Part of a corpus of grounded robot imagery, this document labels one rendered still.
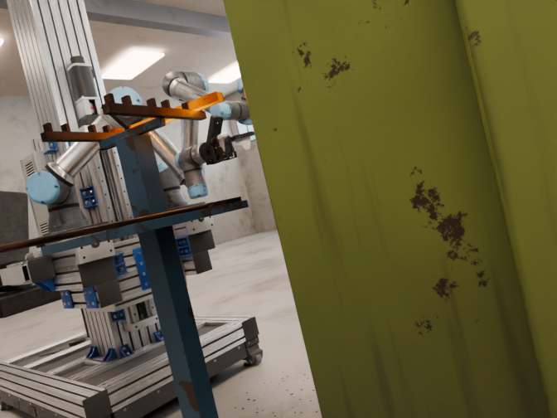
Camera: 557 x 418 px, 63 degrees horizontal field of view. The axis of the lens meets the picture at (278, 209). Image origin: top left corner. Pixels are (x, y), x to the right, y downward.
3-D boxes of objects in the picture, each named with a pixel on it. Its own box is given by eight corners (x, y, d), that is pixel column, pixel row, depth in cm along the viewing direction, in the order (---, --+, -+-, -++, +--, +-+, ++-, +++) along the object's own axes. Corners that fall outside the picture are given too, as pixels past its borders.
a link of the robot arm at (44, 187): (55, 211, 175) (152, 109, 180) (41, 211, 160) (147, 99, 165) (31, 191, 173) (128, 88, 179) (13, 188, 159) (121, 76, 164)
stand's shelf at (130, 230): (42, 255, 101) (40, 247, 101) (167, 226, 135) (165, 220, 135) (136, 234, 86) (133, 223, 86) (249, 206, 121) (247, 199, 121)
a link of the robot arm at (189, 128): (167, 183, 226) (170, 70, 210) (191, 179, 238) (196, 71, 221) (182, 189, 219) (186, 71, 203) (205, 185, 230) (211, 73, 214)
